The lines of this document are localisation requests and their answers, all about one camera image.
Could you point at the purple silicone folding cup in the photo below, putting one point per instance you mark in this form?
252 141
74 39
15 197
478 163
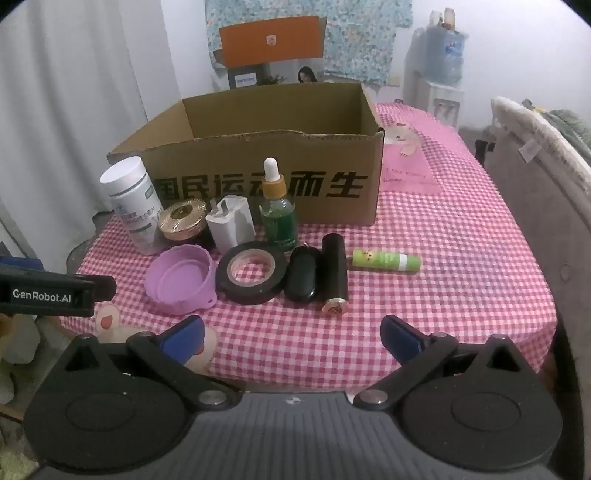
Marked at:
164 286

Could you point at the white curtain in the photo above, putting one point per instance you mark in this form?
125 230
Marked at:
69 115

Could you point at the black lipstick tube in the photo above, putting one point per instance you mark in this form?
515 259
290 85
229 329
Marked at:
334 267

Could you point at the blue water jug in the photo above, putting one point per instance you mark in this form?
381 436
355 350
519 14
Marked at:
445 53

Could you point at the pink checkered tablecloth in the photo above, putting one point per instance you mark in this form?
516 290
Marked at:
438 277

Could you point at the gold-lidded cosmetic jar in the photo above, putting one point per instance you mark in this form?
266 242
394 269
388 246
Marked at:
182 214

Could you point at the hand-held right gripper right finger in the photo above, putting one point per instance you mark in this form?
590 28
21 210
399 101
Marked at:
401 339

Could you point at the white plastic bottle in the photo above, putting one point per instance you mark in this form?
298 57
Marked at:
131 203

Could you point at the patterned wall cloth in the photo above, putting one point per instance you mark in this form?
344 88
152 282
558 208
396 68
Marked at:
360 37

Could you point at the black oval device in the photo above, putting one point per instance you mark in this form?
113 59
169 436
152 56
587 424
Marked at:
300 277

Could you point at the green dropper bottle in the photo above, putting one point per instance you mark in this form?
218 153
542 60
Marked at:
277 221

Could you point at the white water dispenser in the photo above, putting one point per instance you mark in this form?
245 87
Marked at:
438 99

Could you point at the folded blankets pile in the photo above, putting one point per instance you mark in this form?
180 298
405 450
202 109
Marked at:
545 138

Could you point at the grey-green blanket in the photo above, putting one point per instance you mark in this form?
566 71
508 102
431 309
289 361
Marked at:
568 122

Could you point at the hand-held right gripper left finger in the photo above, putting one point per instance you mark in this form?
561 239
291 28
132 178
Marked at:
182 339

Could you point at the brown cardboard box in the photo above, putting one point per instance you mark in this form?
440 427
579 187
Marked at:
323 152

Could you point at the white charger plug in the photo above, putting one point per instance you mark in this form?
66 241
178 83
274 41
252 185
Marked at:
231 228

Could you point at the black tape roll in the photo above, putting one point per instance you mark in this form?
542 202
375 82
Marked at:
224 277

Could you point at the green lip balm tube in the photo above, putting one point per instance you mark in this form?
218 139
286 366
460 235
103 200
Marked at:
383 261

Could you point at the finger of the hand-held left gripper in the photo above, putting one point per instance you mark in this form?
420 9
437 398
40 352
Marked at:
104 287

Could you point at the grey sofa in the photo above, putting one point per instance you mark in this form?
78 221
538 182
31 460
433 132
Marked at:
521 221

